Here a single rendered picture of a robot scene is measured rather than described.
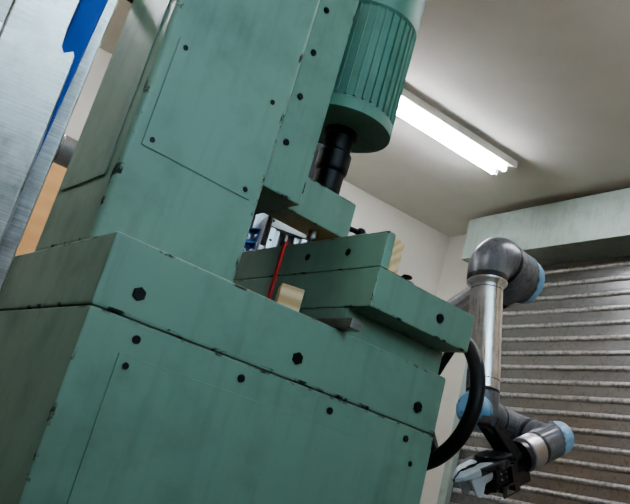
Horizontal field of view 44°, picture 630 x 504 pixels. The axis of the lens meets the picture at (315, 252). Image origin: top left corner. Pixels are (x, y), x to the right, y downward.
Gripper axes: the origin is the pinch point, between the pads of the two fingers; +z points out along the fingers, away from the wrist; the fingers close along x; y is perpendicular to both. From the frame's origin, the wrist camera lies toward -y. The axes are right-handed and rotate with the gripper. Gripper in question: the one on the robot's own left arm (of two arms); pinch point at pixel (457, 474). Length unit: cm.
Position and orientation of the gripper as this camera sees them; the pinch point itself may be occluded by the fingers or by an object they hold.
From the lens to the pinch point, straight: 162.3
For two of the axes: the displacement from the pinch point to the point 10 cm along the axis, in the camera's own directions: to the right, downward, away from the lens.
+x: -6.1, 0.9, 7.9
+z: -7.8, 1.3, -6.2
